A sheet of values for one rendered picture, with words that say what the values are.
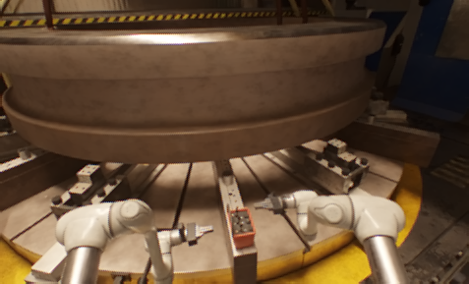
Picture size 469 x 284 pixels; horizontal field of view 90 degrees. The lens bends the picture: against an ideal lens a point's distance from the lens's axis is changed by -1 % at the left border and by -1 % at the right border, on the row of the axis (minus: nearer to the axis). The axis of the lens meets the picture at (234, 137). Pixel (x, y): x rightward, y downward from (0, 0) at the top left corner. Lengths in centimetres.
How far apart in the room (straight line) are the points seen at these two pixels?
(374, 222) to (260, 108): 122
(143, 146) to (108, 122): 35
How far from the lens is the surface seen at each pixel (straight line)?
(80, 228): 101
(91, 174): 213
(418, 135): 325
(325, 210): 95
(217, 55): 159
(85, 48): 182
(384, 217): 102
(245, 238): 144
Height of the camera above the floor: 190
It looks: 28 degrees down
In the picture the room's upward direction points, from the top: 1 degrees counter-clockwise
